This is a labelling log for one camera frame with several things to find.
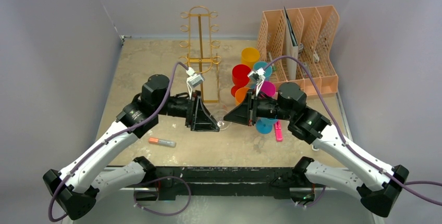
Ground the orange grey marker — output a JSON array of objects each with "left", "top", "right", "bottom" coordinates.
[{"left": 148, "top": 138, "right": 176, "bottom": 147}]

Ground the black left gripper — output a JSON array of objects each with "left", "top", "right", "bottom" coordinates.
[{"left": 155, "top": 90, "right": 219, "bottom": 131}]

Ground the peach plastic file organizer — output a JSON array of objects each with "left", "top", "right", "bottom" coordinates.
[{"left": 256, "top": 5, "right": 339, "bottom": 96}]

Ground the yellow wine glass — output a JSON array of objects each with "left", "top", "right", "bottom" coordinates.
[{"left": 241, "top": 47, "right": 260, "bottom": 69}]

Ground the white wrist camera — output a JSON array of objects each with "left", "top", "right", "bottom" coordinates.
[
  {"left": 248, "top": 68, "right": 265, "bottom": 96},
  {"left": 186, "top": 67, "right": 205, "bottom": 97}
]

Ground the clear wine glass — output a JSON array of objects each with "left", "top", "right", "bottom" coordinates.
[{"left": 208, "top": 103, "right": 231, "bottom": 131}]

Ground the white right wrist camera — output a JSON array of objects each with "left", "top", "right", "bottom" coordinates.
[{"left": 248, "top": 68, "right": 265, "bottom": 96}]

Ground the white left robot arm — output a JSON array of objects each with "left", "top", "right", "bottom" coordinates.
[{"left": 43, "top": 73, "right": 219, "bottom": 220}]

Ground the gold wire glass rack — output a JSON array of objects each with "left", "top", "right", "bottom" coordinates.
[{"left": 179, "top": 6, "right": 222, "bottom": 104}]

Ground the magenta wine glass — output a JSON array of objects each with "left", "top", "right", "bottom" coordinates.
[{"left": 260, "top": 81, "right": 277, "bottom": 97}]

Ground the red wine glass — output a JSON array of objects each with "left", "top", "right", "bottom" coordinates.
[{"left": 230, "top": 64, "right": 251, "bottom": 96}]

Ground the white folder in organizer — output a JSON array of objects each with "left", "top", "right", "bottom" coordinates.
[{"left": 284, "top": 7, "right": 298, "bottom": 80}]

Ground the orange wine glass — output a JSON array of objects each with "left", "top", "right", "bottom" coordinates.
[{"left": 235, "top": 87, "right": 249, "bottom": 106}]

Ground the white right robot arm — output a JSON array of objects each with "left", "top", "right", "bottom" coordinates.
[{"left": 224, "top": 82, "right": 409, "bottom": 218}]

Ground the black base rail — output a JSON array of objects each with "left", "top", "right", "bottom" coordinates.
[{"left": 135, "top": 166, "right": 312, "bottom": 201}]

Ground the pink highlighter marker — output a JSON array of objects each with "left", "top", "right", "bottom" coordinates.
[{"left": 274, "top": 120, "right": 284, "bottom": 142}]

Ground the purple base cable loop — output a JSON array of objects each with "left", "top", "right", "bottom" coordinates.
[{"left": 132, "top": 176, "right": 192, "bottom": 217}]

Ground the light blue white eraser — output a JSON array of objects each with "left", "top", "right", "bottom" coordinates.
[{"left": 311, "top": 145, "right": 319, "bottom": 152}]

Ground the light blue wine glass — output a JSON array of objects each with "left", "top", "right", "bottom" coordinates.
[{"left": 250, "top": 61, "right": 273, "bottom": 88}]

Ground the teal wine glass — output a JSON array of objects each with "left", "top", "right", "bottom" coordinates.
[{"left": 255, "top": 118, "right": 278, "bottom": 134}]

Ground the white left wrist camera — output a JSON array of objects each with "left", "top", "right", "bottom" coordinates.
[{"left": 186, "top": 67, "right": 205, "bottom": 97}]

